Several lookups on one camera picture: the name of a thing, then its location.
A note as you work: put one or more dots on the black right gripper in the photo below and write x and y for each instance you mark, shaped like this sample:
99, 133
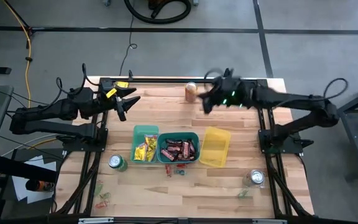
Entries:
232, 91

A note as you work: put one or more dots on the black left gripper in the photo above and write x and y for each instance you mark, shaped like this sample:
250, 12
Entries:
107, 96

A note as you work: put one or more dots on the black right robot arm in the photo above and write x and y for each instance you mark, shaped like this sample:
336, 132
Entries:
291, 101

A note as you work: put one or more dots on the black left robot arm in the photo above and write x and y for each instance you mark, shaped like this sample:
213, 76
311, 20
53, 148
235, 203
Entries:
42, 124

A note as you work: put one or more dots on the red soda can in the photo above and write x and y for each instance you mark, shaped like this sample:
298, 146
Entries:
190, 91

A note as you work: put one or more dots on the light teal translucent bin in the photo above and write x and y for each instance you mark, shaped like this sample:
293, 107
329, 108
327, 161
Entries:
140, 132

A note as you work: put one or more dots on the yellow translucent bin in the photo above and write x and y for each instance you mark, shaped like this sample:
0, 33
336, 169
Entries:
214, 146

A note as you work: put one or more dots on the dark teal plastic bin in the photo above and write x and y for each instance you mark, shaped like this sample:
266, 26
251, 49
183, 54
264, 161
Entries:
179, 136

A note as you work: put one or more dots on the green soda can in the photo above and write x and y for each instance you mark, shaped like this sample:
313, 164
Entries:
117, 162

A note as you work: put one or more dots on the silver soda can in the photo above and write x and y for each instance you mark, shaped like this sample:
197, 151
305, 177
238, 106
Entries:
255, 178

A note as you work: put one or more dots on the red vacuum cleaner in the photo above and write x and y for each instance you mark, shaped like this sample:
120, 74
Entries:
157, 3

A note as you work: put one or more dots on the orange and black bottle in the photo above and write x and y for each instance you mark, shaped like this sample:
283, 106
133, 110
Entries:
39, 185

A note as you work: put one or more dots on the black beam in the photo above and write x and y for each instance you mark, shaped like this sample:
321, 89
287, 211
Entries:
20, 169

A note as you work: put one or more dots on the white paper sheet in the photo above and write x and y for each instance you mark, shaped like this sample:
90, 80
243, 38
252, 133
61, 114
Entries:
33, 193

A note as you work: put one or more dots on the black tripod leg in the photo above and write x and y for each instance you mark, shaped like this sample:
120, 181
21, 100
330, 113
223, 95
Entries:
16, 13

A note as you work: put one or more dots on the dark grey cart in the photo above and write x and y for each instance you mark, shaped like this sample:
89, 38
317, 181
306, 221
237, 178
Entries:
353, 127

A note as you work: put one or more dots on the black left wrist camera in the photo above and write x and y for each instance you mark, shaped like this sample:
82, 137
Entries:
121, 111

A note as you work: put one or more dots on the black aluminium table frame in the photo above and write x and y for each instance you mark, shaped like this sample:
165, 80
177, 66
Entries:
166, 80

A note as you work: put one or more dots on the silver metal bracket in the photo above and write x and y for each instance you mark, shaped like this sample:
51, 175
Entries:
95, 220
269, 221

